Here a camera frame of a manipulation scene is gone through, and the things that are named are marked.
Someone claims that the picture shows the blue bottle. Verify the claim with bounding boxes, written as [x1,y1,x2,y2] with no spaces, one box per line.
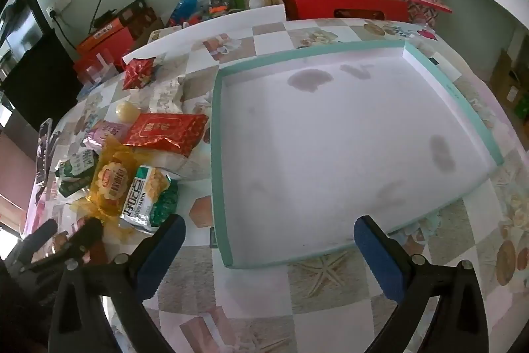
[167,0,201,27]

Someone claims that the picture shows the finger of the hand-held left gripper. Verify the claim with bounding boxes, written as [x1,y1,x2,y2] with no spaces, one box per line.
[12,218,59,267]
[31,216,104,275]

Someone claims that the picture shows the green snack packet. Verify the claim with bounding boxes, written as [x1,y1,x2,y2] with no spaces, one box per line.
[55,148,100,199]

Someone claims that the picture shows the pink patterned box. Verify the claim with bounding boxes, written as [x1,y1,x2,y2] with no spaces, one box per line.
[390,0,453,29]

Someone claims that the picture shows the white foam board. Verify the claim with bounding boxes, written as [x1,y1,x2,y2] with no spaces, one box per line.
[123,3,287,66]

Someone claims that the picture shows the green and white cracker packet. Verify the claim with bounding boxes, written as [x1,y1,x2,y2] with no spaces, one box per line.
[120,165,179,235]

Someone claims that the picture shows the red foil snack packet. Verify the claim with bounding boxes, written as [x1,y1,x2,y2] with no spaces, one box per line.
[123,112,209,155]

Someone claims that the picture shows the wall socket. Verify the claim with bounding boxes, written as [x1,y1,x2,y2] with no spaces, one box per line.
[46,0,71,17]

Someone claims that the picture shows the clear plastic box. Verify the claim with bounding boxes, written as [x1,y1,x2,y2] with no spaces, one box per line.
[78,51,118,87]

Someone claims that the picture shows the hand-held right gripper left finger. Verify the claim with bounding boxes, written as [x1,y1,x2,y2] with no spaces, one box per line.
[49,213,186,353]

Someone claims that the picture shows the orange flat box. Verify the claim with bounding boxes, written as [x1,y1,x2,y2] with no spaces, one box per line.
[76,0,164,50]

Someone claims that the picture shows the purple snack packet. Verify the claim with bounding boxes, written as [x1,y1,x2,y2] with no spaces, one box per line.
[83,120,133,151]

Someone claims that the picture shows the white tray with teal rim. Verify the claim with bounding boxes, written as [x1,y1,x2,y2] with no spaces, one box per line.
[211,40,505,270]

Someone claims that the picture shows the cream round snack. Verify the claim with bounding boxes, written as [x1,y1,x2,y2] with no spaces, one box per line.
[116,102,139,123]

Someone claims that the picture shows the small red flower-print packet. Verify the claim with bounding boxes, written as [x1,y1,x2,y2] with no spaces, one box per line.
[123,56,158,91]

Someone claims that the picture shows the cream printed carton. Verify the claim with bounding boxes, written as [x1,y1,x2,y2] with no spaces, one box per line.
[148,26,183,43]

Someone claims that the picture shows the yellow snack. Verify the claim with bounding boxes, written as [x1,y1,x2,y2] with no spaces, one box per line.
[70,138,143,230]

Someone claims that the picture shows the brown cardboard boxes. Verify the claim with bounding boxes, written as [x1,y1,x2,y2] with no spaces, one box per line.
[490,49,529,122]

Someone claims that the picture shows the black monitor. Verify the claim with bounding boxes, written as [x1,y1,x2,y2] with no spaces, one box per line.
[0,0,44,60]

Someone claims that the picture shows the pile of small toys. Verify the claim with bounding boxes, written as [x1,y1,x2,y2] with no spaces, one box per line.
[188,0,232,23]

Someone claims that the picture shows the checkered printed tablecloth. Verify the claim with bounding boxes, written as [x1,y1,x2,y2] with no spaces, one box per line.
[25,17,529,353]

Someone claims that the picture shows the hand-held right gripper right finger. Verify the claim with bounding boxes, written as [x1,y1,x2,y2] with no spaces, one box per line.
[353,215,490,353]

